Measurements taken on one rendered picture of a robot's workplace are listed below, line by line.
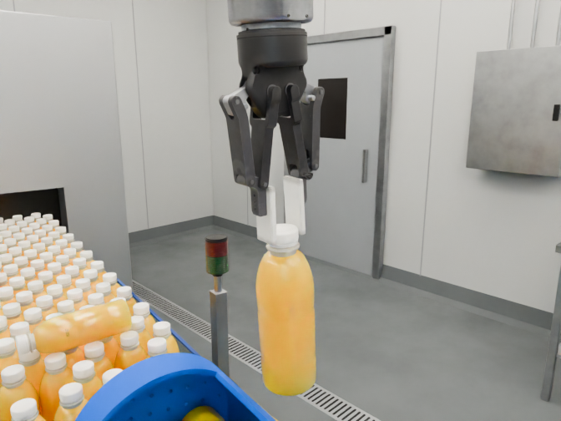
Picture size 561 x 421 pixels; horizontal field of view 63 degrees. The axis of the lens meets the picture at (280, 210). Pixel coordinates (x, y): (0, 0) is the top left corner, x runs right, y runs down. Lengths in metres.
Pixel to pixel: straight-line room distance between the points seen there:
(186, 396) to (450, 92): 3.36
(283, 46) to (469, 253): 3.54
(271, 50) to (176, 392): 0.56
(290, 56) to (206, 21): 5.53
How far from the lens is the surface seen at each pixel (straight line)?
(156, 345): 1.04
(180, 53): 5.74
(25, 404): 0.95
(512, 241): 3.79
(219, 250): 1.25
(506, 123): 3.47
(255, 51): 0.49
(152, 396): 0.80
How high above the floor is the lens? 1.62
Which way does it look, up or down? 13 degrees down
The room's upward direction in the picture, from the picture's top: straight up
